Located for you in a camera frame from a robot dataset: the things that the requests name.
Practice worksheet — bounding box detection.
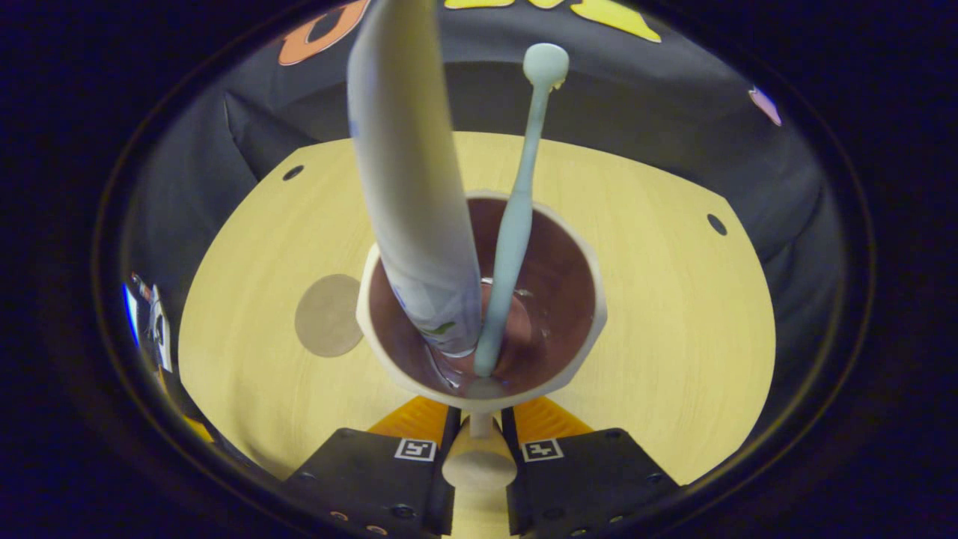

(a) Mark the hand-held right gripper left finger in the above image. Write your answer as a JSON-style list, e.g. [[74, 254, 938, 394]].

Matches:
[[281, 395, 461, 539]]

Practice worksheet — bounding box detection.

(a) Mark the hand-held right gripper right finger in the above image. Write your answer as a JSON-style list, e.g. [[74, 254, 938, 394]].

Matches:
[[500, 395, 682, 538]]

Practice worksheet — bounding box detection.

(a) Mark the beige cup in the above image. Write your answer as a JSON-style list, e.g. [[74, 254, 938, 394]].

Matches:
[[356, 191, 608, 493]]

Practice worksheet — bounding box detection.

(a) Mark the pale green toothbrush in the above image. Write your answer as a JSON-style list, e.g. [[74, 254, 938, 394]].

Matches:
[[473, 43, 570, 378]]

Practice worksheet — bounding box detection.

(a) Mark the white toothpaste tube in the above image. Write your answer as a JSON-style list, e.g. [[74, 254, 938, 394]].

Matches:
[[347, 0, 485, 358]]

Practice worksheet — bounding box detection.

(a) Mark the computer monitor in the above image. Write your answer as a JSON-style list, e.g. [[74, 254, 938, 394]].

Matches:
[[122, 283, 143, 347]]

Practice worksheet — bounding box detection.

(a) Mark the black backdrop cloth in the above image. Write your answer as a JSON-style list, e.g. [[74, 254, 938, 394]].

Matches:
[[123, 0, 846, 390]]

